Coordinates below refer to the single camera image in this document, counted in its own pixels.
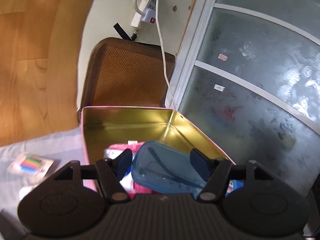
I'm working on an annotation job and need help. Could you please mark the pink towel in tin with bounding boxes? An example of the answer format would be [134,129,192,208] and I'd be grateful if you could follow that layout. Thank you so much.
[104,140,152,198]

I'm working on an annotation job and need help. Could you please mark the white power cable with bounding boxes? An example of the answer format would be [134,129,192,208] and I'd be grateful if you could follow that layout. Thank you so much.
[154,0,177,110]

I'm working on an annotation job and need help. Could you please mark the pink metal tin box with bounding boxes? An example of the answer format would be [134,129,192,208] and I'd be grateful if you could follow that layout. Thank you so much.
[80,106,237,196]

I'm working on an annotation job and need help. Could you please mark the blue glasses case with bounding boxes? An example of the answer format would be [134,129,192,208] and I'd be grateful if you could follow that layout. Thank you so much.
[135,141,206,197]

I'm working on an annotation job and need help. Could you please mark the brown woven seat cushion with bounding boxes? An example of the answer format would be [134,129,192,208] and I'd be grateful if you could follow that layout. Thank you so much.
[79,37,176,109]

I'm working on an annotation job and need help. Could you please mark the striped bed sheet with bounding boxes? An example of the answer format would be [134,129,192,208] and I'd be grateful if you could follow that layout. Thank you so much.
[0,127,101,240]

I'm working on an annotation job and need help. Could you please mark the wood pattern floor sheet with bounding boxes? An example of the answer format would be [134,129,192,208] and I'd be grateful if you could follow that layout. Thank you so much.
[1,0,93,146]

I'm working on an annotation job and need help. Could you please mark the colourful crayon packet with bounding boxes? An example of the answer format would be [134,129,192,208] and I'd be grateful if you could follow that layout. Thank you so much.
[7,153,54,178]

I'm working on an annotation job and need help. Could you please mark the white power strip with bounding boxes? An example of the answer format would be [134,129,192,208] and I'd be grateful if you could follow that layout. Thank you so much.
[131,0,157,30]

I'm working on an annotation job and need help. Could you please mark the frosted glass sliding door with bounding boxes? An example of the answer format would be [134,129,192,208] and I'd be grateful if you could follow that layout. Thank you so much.
[165,0,319,194]

